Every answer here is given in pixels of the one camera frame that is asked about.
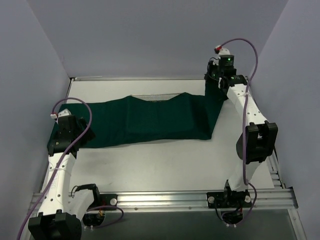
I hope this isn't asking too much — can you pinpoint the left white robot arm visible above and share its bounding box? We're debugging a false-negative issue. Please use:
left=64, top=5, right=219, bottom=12
left=28, top=109, right=101, bottom=240

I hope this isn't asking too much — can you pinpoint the green surgical drape cloth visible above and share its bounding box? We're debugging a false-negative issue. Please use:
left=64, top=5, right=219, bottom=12
left=60, top=82, right=226, bottom=148

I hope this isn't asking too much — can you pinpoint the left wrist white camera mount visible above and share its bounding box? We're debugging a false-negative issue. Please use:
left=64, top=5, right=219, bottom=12
left=50, top=108, right=72, bottom=122

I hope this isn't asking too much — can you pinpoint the front aluminium rail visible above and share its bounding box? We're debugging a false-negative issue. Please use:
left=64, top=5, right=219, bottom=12
left=26, top=188, right=298, bottom=215

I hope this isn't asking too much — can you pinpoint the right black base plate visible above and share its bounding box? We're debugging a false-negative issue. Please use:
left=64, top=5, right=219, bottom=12
left=206, top=191, right=252, bottom=209

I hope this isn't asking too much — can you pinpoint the metal mesh instrument tray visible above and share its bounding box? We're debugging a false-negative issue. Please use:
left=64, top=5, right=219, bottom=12
left=131, top=93, right=181, bottom=102

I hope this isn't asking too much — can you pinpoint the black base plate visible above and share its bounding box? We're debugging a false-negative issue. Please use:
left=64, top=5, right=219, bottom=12
left=206, top=191, right=252, bottom=209
left=90, top=193, right=118, bottom=211

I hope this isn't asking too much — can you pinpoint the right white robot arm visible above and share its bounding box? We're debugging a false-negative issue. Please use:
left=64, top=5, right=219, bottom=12
left=205, top=53, right=278, bottom=207

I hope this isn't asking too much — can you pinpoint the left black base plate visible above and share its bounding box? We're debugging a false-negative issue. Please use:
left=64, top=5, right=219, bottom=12
left=90, top=193, right=118, bottom=211

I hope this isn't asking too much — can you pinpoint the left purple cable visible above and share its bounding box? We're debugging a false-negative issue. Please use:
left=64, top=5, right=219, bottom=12
left=16, top=98, right=125, bottom=240

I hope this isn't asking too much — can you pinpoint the back aluminium rail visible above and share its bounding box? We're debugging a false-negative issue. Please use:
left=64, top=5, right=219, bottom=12
left=72, top=75, right=204, bottom=82

